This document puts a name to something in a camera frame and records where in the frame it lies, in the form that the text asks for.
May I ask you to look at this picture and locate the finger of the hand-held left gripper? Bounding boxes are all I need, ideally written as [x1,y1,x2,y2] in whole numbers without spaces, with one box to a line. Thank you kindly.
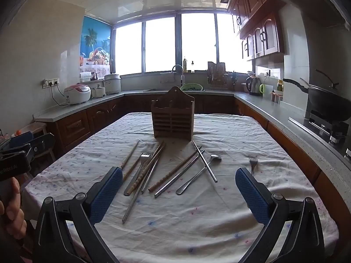
[29,133,55,158]
[8,131,34,147]

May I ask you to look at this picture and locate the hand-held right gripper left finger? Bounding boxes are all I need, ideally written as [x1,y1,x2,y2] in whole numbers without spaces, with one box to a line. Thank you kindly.
[33,167,123,263]

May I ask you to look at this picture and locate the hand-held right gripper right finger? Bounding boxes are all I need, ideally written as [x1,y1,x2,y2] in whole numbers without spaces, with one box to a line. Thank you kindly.
[235,167,325,263]

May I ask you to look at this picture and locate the small metal fork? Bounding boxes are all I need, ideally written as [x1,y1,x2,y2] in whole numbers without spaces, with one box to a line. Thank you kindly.
[248,157,258,176]

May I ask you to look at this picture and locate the light wooden chopstick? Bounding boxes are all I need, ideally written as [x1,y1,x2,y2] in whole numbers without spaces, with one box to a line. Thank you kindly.
[121,140,140,169]

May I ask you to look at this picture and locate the large metal fork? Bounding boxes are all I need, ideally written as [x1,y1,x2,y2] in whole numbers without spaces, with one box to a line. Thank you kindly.
[123,153,153,197]

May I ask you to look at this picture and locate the metal spoon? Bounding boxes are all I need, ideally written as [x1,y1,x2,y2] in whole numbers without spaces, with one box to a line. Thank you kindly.
[176,154,222,195]

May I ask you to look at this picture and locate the wooden utensil holder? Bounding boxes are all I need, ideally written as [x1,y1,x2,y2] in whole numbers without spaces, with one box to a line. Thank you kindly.
[151,86,195,142]

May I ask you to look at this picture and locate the person's left hand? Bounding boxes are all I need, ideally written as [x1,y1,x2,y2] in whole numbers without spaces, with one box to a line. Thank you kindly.
[0,178,27,238]

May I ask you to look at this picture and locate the wooden stool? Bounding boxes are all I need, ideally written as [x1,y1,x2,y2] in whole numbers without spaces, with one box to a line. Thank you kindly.
[26,121,57,167]

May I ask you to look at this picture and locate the white and red rice cooker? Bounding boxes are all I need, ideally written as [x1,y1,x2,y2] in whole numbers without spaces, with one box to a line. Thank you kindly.
[64,85,91,105]

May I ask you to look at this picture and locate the floral white tablecloth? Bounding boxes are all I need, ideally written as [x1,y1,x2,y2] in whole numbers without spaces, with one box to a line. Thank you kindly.
[21,112,340,263]

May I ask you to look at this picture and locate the small white cooker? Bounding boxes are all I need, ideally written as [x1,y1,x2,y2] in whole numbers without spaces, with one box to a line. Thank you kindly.
[91,84,106,98]

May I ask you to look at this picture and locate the large white cooker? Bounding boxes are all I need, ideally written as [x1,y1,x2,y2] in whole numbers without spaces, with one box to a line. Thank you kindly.
[104,73,122,95]

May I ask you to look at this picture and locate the gas stove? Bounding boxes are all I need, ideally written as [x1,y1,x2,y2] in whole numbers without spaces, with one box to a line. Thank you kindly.
[288,110,351,165]

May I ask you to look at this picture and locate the green and white pitcher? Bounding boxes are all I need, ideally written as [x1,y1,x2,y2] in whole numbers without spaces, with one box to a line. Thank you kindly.
[259,84,273,98]

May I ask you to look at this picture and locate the steel electric kettle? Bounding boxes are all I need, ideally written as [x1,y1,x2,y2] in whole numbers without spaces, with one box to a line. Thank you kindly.
[245,76,261,96]

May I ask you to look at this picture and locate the black wok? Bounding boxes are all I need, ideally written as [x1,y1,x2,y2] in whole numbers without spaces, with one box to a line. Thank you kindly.
[282,69,351,122]

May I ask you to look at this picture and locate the green colander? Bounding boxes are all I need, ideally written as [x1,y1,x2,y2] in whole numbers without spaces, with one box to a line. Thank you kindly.
[180,84,204,92]

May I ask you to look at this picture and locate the metal dish rack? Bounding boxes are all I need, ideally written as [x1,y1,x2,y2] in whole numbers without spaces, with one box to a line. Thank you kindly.
[207,61,229,86]

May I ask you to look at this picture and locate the chrome kitchen faucet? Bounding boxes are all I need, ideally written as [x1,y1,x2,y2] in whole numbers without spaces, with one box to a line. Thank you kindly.
[171,65,185,87]

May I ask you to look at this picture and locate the kitchen window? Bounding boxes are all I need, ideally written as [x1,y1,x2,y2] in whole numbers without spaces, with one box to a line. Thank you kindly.
[111,11,254,76]

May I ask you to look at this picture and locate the range hood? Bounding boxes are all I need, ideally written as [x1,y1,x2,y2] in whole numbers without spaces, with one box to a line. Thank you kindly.
[269,0,351,28]

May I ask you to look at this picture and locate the black power cable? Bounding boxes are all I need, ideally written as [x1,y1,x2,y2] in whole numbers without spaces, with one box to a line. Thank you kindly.
[49,84,69,107]

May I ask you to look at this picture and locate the wall power strip outlet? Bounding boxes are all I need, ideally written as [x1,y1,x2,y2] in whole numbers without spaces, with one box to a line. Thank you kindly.
[42,78,60,89]

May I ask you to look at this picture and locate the beach and fruit wall poster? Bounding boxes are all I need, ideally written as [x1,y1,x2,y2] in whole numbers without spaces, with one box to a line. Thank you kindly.
[79,16,112,73]

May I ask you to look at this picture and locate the wooden wall cabinets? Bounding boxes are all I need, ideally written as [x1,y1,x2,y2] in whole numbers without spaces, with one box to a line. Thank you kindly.
[227,0,286,61]

